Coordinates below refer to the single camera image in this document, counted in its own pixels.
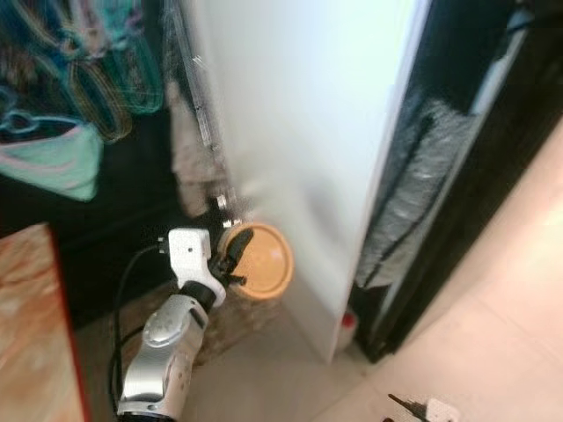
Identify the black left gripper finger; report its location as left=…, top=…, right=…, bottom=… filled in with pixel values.
left=223, top=229, right=255, bottom=275

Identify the beige hanging cloth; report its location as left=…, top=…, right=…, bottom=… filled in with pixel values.
left=169, top=81, right=231, bottom=221

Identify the striped teal hanging bag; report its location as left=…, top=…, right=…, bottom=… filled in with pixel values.
left=0, top=0, right=168, bottom=143

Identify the black fridge cabinet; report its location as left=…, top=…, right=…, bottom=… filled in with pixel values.
left=352, top=0, right=563, bottom=363

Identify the white bottle with red cap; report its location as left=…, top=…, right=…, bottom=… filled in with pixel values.
left=338, top=311, right=358, bottom=349

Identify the metal door rail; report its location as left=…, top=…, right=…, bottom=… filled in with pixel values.
left=170, top=0, right=219, bottom=150

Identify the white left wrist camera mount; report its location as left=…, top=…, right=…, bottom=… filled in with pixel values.
left=166, top=228, right=217, bottom=287

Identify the white fridge door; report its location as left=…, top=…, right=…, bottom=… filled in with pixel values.
left=180, top=0, right=434, bottom=363

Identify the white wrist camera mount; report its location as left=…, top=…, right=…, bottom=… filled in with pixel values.
left=166, top=228, right=217, bottom=287
left=425, top=398, right=461, bottom=422

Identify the plain teal fabric bag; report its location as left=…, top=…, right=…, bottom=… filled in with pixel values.
left=0, top=121, right=103, bottom=202

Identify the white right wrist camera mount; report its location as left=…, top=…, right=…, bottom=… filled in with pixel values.
left=425, top=398, right=461, bottom=422

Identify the grey textured wrap sheet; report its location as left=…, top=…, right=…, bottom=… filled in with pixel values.
left=355, top=95, right=480, bottom=289

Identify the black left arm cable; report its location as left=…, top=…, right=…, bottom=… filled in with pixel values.
left=109, top=244, right=170, bottom=414

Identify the orange board with red edge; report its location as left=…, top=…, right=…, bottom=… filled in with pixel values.
left=0, top=223, right=91, bottom=422

